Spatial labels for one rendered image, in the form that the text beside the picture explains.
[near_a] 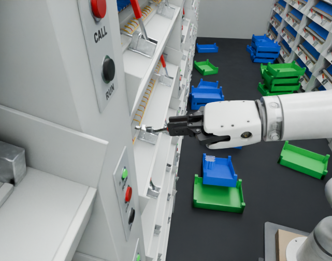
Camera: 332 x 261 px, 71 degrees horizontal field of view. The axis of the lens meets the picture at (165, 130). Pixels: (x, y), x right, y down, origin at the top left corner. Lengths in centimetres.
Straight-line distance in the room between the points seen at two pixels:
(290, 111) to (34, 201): 39
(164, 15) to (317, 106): 41
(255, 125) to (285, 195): 134
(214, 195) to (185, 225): 28
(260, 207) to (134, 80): 146
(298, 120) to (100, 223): 34
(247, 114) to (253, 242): 111
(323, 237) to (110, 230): 77
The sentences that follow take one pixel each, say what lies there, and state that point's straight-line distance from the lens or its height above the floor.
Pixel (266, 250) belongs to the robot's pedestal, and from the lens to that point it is 116.
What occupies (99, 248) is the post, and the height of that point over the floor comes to 101.
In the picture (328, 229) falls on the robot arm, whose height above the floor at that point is 58.
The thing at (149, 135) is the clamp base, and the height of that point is 95.
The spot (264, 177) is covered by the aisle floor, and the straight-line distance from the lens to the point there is 180.
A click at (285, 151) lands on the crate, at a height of 0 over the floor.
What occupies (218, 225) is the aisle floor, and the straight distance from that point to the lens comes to 149.
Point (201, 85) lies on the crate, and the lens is 279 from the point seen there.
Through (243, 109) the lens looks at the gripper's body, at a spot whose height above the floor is 102.
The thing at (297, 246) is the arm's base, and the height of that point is 34.
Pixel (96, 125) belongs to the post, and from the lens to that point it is 18.
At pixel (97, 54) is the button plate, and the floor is 120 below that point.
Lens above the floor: 126
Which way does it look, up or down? 38 degrees down
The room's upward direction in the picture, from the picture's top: straight up
